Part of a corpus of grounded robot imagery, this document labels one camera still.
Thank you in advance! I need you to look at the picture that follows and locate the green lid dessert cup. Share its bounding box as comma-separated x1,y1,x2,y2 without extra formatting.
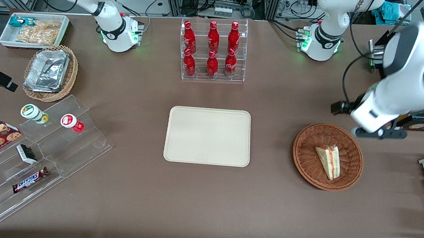
20,103,50,126

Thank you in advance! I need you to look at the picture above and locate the Snickers chocolate bar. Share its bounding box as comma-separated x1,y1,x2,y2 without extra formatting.
11,164,51,197

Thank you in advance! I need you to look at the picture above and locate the stack of foil trays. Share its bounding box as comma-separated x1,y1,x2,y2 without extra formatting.
23,47,71,95

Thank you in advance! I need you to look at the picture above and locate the teal plastic bag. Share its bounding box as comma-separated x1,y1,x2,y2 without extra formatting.
370,1,411,28

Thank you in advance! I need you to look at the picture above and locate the white rectangular snack bin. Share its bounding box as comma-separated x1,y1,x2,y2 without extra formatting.
0,10,71,53

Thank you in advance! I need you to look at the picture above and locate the light wicker basket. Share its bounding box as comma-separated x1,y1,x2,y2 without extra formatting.
21,42,81,105

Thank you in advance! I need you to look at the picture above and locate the clear acrylic bottle rack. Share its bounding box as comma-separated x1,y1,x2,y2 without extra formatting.
177,14,250,85

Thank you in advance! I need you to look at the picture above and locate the clear bag of crackers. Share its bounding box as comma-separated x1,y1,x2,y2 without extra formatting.
15,18,62,46

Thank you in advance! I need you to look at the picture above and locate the brown round wicker basket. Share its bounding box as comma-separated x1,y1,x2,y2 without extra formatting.
289,121,367,194

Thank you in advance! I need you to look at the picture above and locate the white power strip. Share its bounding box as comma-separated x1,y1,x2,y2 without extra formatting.
212,6,234,18

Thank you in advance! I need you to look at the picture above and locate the triangle sandwich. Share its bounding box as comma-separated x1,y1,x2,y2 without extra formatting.
312,143,343,182

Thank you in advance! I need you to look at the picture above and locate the clear acrylic stepped stand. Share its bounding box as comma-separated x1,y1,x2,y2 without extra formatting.
0,88,117,232

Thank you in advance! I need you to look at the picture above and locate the beige rectangular tray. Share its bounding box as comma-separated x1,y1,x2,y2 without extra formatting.
163,104,254,168

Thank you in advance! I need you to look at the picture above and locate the red lid dessert cup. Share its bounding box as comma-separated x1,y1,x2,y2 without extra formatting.
60,113,86,134

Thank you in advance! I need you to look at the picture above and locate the red cola bottle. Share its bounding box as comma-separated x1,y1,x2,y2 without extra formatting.
227,21,241,55
206,20,221,54
205,50,220,78
182,48,198,78
182,20,199,54
224,48,238,78

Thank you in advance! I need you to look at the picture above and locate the teal snack packet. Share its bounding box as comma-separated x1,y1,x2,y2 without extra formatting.
8,15,36,29

